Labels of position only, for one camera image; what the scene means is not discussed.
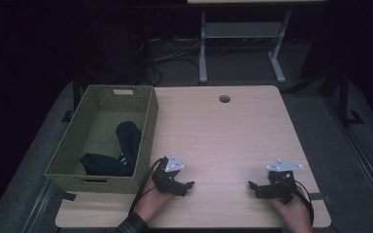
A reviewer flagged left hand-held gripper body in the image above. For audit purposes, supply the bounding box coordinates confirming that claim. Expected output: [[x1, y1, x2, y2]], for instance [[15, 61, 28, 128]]
[[151, 151, 189, 198]]

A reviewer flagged person's left hand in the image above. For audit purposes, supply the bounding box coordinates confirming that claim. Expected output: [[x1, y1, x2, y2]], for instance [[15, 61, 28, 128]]
[[135, 176, 177, 223]]

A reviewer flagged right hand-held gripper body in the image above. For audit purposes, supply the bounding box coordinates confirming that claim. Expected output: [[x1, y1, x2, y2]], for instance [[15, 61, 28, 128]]
[[261, 157, 303, 205]]

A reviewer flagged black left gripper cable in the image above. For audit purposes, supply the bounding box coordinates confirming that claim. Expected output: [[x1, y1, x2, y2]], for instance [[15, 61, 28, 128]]
[[127, 157, 163, 216]]

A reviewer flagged black table strap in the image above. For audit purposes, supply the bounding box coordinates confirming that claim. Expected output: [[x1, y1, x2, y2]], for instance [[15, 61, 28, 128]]
[[57, 190, 78, 202]]

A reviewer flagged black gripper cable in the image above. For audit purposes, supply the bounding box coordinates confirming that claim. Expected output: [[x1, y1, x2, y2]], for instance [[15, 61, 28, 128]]
[[127, 157, 163, 216], [292, 179, 316, 227]]

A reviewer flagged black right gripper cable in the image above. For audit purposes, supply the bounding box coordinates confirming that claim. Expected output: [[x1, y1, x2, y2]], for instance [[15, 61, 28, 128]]
[[292, 179, 316, 227]]

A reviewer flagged green woven storage basket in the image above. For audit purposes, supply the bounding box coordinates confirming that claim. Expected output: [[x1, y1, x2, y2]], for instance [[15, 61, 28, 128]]
[[44, 84, 159, 195]]

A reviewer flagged dark blue garment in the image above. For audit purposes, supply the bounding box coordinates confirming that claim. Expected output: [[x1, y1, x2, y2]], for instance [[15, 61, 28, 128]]
[[78, 120, 143, 178]]

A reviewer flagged grey floor cable bundle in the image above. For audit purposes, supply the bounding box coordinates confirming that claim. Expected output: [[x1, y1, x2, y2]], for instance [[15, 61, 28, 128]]
[[150, 37, 202, 64]]

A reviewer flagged person's right hand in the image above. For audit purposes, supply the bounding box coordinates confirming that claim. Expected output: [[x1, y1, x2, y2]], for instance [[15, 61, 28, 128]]
[[270, 185, 314, 233]]

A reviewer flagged white desk with metal frame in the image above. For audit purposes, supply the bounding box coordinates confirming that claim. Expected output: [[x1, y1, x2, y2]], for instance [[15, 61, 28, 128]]
[[186, 0, 328, 84]]

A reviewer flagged black metal stand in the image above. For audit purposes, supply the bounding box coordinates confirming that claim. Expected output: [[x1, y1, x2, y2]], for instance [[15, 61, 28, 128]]
[[334, 64, 364, 126]]

